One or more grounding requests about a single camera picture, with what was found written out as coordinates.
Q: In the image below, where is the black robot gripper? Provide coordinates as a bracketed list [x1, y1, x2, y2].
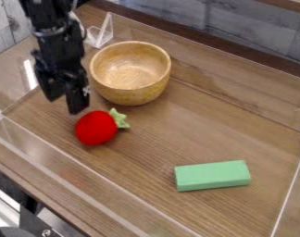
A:
[31, 29, 90, 115]

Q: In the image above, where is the red plush strawberry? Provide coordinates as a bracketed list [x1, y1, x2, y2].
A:
[75, 108, 130, 145]

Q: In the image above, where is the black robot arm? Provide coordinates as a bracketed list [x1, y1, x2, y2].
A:
[19, 0, 90, 114]

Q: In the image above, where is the wooden bowl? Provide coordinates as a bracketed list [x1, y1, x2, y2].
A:
[90, 41, 171, 106]

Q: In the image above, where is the clear acrylic triangular stand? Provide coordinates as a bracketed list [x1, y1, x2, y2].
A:
[86, 13, 114, 49]

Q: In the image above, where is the green foam block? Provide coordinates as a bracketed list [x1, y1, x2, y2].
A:
[175, 160, 251, 192]

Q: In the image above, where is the clear acrylic tray wall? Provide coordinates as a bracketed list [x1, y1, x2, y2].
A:
[0, 114, 199, 237]

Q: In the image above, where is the black metal bracket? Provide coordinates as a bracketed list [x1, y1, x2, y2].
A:
[19, 206, 63, 237]

